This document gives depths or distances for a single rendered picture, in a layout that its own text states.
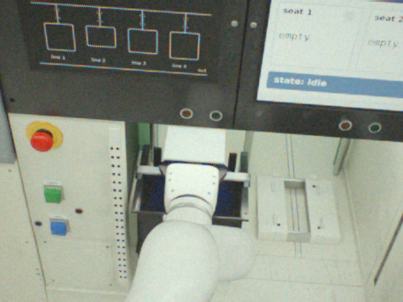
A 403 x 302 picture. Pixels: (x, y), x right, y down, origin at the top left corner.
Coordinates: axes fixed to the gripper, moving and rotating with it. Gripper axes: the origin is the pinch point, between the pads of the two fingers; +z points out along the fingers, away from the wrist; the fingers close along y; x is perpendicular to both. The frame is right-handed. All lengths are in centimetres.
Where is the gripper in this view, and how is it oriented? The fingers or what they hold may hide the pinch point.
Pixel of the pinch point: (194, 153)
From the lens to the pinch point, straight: 118.8
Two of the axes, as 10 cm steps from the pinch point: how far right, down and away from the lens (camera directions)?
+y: 10.0, 0.7, -0.1
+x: 0.5, -7.4, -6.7
